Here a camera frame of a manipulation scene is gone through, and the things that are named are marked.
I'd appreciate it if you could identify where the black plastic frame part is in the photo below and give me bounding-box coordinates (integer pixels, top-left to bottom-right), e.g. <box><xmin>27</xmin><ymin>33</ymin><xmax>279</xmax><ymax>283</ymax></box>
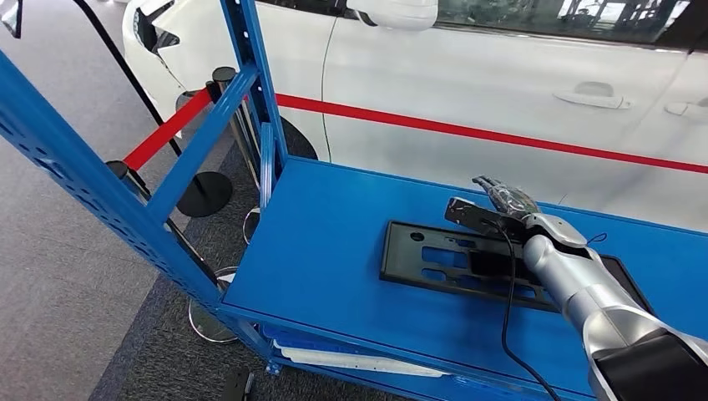
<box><xmin>379</xmin><ymin>220</ymin><xmax>654</xmax><ymax>314</ymax></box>

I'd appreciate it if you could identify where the blue metal shelf rack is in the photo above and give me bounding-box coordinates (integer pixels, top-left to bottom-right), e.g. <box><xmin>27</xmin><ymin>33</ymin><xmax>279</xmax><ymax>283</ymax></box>
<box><xmin>0</xmin><ymin>0</ymin><xmax>708</xmax><ymax>401</ymax></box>

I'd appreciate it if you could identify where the white car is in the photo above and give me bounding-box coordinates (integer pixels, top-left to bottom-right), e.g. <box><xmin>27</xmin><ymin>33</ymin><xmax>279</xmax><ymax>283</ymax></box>
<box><xmin>121</xmin><ymin>0</ymin><xmax>708</xmax><ymax>234</ymax></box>

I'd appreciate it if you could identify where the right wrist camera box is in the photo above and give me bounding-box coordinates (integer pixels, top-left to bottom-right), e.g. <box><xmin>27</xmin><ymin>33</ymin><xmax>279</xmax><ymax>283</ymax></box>
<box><xmin>443</xmin><ymin>196</ymin><xmax>532</xmax><ymax>241</ymax></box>

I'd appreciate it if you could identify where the chrome stanchion post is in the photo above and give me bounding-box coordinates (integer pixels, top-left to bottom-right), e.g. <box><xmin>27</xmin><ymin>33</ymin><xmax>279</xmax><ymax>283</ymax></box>
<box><xmin>205</xmin><ymin>66</ymin><xmax>266</xmax><ymax>246</ymax></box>
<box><xmin>104</xmin><ymin>159</ymin><xmax>240</xmax><ymax>345</ymax></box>

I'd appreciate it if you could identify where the dark angular object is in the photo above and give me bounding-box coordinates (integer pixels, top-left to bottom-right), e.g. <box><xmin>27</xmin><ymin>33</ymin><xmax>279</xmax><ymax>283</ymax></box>
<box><xmin>0</xmin><ymin>0</ymin><xmax>24</xmax><ymax>40</ymax></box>

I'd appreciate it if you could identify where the black cable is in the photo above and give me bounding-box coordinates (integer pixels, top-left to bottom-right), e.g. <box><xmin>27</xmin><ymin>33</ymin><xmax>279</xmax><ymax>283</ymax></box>
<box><xmin>483</xmin><ymin>218</ymin><xmax>563</xmax><ymax>401</ymax></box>

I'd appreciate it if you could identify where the black pole stand disc base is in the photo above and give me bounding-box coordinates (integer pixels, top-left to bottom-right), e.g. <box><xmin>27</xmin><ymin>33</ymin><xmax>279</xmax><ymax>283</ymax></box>
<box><xmin>72</xmin><ymin>0</ymin><xmax>234</xmax><ymax>219</ymax></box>

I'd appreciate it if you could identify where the red barrier belt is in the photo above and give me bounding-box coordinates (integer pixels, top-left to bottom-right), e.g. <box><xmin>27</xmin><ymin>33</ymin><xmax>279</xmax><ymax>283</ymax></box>
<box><xmin>122</xmin><ymin>87</ymin><xmax>215</xmax><ymax>171</ymax></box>
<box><xmin>275</xmin><ymin>93</ymin><xmax>708</xmax><ymax>175</ymax></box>

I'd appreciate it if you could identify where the white plastic bin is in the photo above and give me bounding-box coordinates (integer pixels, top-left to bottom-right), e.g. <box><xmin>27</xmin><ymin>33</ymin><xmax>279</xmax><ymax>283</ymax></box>
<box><xmin>273</xmin><ymin>338</ymin><xmax>449</xmax><ymax>379</ymax></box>

